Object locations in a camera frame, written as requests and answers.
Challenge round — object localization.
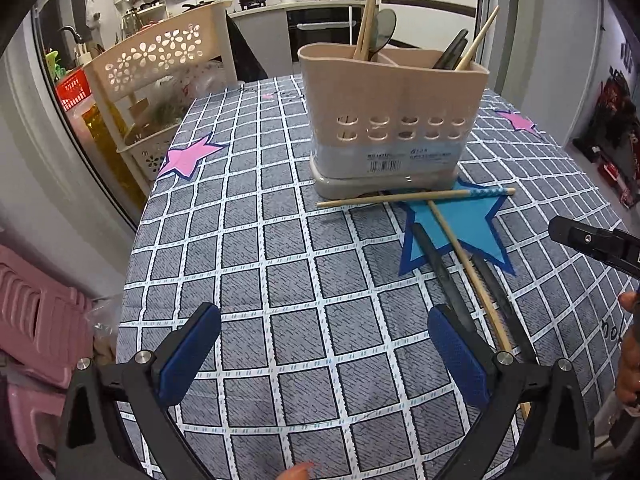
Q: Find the pink plastic stool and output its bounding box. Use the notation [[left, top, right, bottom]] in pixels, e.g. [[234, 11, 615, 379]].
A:
[[1, 247, 93, 474]]

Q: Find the wooden chopstick on table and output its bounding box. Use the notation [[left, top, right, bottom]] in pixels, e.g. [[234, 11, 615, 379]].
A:
[[426, 199, 533, 421]]

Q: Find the beige plastic utensil holder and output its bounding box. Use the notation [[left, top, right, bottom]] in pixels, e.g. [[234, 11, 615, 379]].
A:
[[298, 42, 489, 200]]

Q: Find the built-in black oven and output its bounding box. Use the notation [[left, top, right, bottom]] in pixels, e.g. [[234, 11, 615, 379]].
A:
[[286, 6, 362, 62]]

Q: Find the black spoon right table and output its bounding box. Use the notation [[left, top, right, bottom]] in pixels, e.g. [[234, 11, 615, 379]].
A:
[[471, 255, 538, 364]]

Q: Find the red plastic basket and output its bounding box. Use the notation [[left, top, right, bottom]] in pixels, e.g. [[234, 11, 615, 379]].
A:
[[55, 68, 92, 112]]

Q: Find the dark translucent plastic spoon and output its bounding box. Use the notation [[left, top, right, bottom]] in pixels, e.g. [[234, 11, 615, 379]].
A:
[[368, 9, 397, 61]]

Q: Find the person right hand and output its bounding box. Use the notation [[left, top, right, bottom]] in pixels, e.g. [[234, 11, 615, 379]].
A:
[[615, 292, 640, 406]]

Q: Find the beige flower-cutout storage rack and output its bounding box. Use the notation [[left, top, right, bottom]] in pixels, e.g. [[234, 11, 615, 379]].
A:
[[84, 1, 238, 193]]

